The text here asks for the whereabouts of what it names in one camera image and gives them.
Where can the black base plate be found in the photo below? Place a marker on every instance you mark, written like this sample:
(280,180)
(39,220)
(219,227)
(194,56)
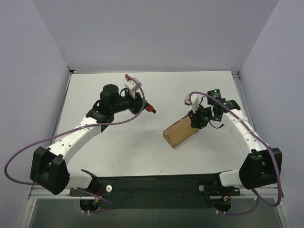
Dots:
(186,191)

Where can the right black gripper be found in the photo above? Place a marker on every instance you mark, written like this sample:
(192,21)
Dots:
(196,118)

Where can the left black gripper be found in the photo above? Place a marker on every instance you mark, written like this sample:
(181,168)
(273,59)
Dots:
(138,103)

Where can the brown cardboard express box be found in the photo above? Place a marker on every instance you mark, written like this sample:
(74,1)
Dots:
(179,132)

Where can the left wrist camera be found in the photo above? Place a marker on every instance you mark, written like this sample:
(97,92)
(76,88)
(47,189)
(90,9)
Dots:
(132,84)

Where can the red black utility knife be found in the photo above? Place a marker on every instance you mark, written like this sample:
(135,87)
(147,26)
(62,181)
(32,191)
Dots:
(149,108)

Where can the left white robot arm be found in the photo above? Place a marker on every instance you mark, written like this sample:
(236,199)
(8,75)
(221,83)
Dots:
(49,165)

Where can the aluminium frame rail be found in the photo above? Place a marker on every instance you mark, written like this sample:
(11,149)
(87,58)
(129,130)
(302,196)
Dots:
(41,193)

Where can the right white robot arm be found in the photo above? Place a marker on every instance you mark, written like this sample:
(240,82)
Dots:
(262,164)

